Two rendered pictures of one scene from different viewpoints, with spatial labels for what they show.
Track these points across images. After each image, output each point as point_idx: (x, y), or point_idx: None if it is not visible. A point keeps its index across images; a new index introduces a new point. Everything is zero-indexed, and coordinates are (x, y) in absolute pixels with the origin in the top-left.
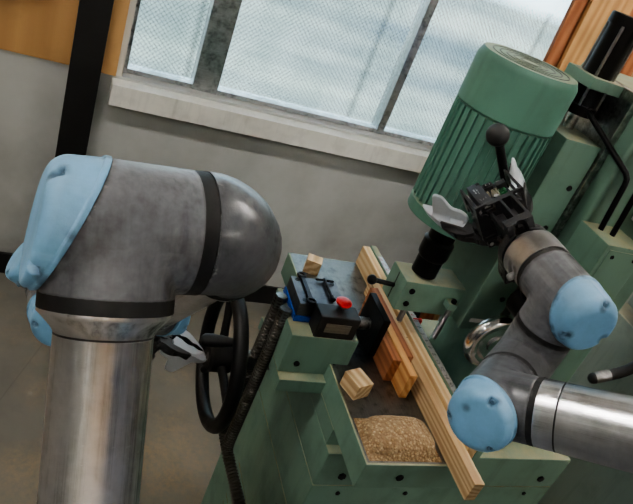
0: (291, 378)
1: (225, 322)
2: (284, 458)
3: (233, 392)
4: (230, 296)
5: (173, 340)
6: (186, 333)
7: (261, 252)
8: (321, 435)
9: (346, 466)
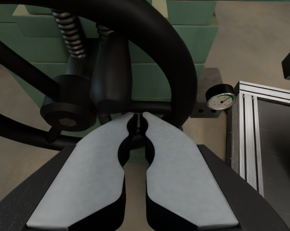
0: (163, 5)
1: (18, 63)
2: (145, 88)
3: (196, 84)
4: None
5: (207, 225)
6: (92, 150)
7: None
8: (194, 27)
9: (269, 0)
